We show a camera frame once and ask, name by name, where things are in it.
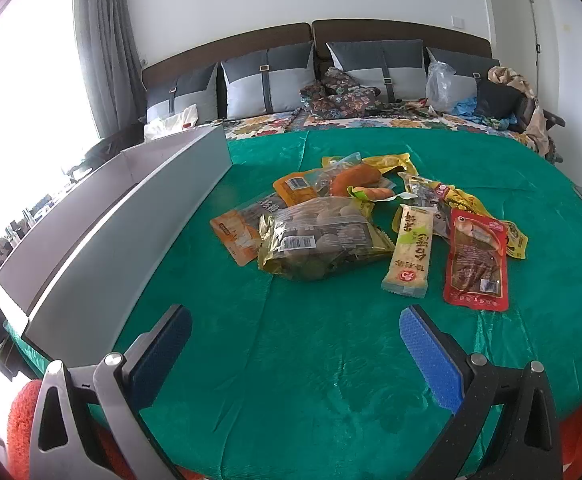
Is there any cream yellow snack bar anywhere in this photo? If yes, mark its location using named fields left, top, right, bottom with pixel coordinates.
left=381, top=205, right=434, bottom=298

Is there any gold nut snack bag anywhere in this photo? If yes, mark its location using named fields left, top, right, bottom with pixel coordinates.
left=257, top=196, right=394, bottom=281

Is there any orange fuzzy stool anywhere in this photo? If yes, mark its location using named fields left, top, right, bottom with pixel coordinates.
left=7, top=379, right=42, bottom=480

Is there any red fish snack packet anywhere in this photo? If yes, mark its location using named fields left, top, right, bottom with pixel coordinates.
left=444, top=209, right=509, bottom=312

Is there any green satin tablecloth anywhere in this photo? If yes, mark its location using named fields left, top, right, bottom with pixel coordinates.
left=6, top=127, right=582, bottom=480

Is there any yellow chicken feet packet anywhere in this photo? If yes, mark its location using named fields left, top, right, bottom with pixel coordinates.
left=399, top=172, right=528, bottom=260

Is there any orange white snack packet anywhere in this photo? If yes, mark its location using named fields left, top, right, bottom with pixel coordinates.
left=210, top=193, right=287, bottom=266

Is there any clear label snack packet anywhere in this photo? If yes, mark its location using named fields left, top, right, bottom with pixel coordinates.
left=401, top=174, right=450, bottom=240

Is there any mini sausages packet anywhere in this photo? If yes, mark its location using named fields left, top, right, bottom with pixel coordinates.
left=347, top=186, right=413, bottom=203

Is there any yellow foil snack packet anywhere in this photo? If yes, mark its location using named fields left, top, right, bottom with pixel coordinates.
left=321, top=152, right=418, bottom=176

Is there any large sausage packet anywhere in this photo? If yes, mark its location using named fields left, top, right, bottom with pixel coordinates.
left=321, top=162, right=383, bottom=196

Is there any orange label snack packet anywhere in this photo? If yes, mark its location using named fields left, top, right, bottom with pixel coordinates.
left=273, top=169, right=331, bottom=207

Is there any beige patterned cloth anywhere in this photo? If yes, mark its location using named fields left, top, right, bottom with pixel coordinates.
left=487, top=66, right=553, bottom=158

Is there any blue plastic bag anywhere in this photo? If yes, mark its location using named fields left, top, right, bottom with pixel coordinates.
left=449, top=96, right=518, bottom=131

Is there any black bag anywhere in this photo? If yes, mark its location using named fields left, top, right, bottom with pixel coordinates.
left=476, top=79, right=524, bottom=119

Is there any clear plastic bag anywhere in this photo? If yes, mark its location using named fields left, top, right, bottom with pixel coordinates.
left=425, top=61, right=457, bottom=113

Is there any floral bed sheet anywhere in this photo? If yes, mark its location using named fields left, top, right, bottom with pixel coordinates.
left=207, top=102, right=554, bottom=156

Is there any grey white pillow leftmost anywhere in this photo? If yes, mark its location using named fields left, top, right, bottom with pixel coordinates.
left=146, top=64, right=218, bottom=124

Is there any grey white pillow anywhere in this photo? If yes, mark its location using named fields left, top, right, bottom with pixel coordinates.
left=327, top=39, right=427, bottom=103
left=221, top=42, right=316, bottom=119
left=146, top=64, right=218, bottom=124
left=427, top=47, right=500, bottom=101

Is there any grey curtain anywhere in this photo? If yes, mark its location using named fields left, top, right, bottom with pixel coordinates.
left=73, top=0, right=146, bottom=139

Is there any grey white pillow rightmost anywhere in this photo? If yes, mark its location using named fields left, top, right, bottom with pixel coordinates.
left=427, top=47, right=500, bottom=101

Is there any patterned folded blanket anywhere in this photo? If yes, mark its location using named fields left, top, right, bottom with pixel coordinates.
left=300, top=66, right=380, bottom=119

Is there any brown wooden headboard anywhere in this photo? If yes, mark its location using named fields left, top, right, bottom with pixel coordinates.
left=142, top=18, right=492, bottom=89

